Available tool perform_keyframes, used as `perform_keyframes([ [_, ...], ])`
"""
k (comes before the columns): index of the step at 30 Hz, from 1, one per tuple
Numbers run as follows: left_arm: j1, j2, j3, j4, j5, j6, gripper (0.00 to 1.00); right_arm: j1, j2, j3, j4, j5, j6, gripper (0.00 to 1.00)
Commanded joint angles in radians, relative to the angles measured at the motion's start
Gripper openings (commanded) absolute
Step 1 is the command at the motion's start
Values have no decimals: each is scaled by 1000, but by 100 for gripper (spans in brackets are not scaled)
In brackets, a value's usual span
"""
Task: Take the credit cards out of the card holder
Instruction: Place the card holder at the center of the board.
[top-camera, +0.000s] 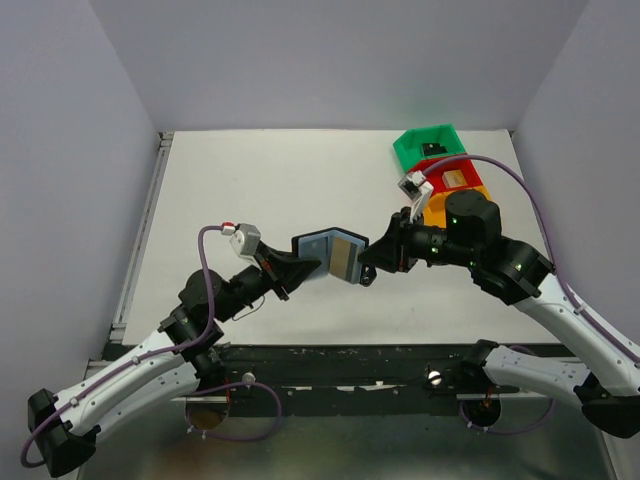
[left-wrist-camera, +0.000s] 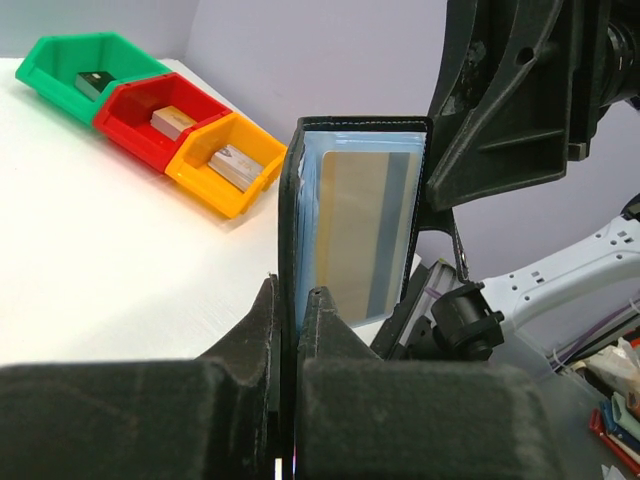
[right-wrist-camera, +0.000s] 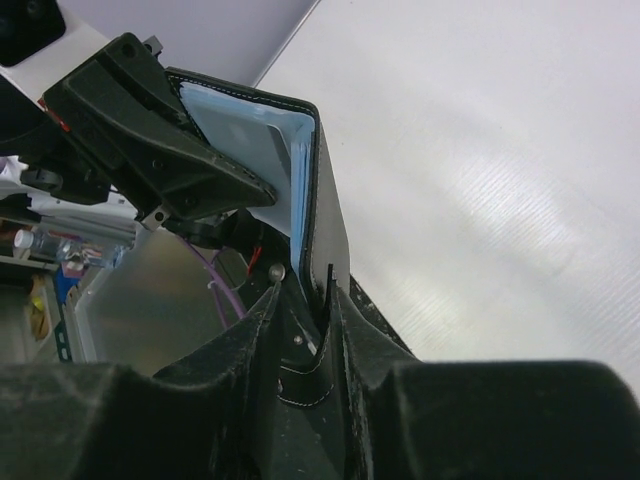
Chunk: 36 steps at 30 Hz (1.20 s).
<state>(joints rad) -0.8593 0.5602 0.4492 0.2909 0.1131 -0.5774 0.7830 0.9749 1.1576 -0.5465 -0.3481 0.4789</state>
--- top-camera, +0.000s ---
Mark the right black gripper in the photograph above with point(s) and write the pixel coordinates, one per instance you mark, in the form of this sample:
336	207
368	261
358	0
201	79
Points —
398	242

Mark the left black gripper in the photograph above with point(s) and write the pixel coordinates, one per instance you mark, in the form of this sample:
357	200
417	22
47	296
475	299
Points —
276	273

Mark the black leather card holder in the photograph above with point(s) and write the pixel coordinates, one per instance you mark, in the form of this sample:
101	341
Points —
360	265

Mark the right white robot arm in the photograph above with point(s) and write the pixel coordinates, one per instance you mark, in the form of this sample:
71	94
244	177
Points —
604	384

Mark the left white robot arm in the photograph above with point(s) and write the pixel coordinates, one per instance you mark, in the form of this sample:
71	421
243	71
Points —
173	360

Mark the yellow plastic bin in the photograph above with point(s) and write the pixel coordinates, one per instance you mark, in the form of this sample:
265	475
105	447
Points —
434	212

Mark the white box in red bin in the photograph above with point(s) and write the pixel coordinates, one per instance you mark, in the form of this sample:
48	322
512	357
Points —
454	179

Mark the green plastic bin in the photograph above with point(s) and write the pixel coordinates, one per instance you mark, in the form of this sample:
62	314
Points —
418	144

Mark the red plastic bin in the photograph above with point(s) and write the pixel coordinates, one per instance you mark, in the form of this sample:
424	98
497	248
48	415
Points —
466	166

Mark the black part in green bin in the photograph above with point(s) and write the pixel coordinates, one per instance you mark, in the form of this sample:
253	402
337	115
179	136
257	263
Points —
433	149

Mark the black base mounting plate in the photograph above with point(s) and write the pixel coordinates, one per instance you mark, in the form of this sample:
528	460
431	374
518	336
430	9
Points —
345	380

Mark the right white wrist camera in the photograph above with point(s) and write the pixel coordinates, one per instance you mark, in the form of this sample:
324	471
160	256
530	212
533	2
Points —
419	190

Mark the aluminium extrusion rail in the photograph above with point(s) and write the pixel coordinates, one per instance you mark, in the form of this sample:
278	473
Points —
115	336

